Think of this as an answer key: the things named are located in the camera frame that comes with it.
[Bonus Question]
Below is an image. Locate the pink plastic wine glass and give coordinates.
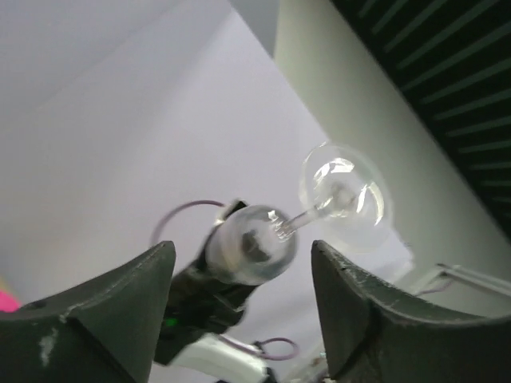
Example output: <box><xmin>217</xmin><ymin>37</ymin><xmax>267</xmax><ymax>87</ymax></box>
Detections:
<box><xmin>0</xmin><ymin>290</ymin><xmax>21</xmax><ymax>313</ymax></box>

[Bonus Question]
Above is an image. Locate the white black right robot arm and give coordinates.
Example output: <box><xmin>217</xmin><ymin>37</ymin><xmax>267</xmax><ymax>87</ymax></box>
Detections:
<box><xmin>154</xmin><ymin>245</ymin><xmax>275</xmax><ymax>382</ymax></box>

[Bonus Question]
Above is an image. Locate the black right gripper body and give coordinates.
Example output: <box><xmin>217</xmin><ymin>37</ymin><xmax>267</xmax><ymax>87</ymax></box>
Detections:
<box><xmin>153</xmin><ymin>199</ymin><xmax>255</xmax><ymax>365</ymax></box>

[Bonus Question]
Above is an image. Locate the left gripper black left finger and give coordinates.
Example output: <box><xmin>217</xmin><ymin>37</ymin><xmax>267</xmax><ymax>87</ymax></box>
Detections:
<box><xmin>1</xmin><ymin>242</ymin><xmax>176</xmax><ymax>382</ymax></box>

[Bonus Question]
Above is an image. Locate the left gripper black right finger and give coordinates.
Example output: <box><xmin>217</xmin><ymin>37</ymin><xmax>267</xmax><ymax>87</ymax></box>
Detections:
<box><xmin>311</xmin><ymin>240</ymin><xmax>510</xmax><ymax>383</ymax></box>

